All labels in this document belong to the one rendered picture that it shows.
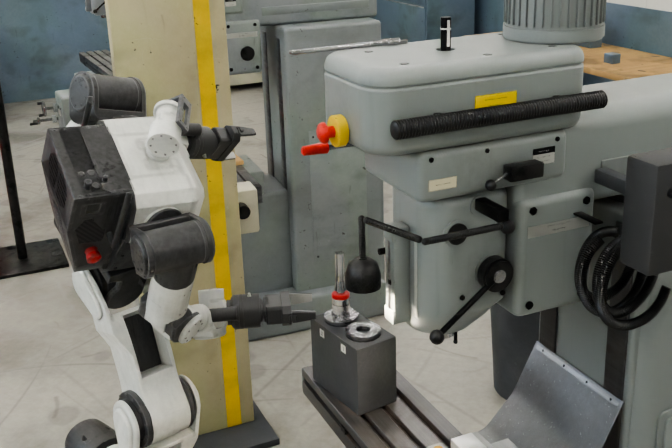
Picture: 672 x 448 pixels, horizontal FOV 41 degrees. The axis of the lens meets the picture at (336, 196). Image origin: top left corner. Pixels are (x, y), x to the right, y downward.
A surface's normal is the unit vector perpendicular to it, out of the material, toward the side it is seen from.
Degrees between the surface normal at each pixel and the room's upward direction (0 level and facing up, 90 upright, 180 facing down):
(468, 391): 0
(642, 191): 90
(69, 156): 34
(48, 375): 0
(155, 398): 60
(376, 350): 90
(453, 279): 90
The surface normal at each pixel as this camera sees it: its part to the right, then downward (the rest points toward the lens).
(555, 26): -0.22, 0.33
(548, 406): -0.84, -0.29
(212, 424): 0.40, 0.29
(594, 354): -0.91, 0.16
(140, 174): 0.35, -0.65
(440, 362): -0.04, -0.94
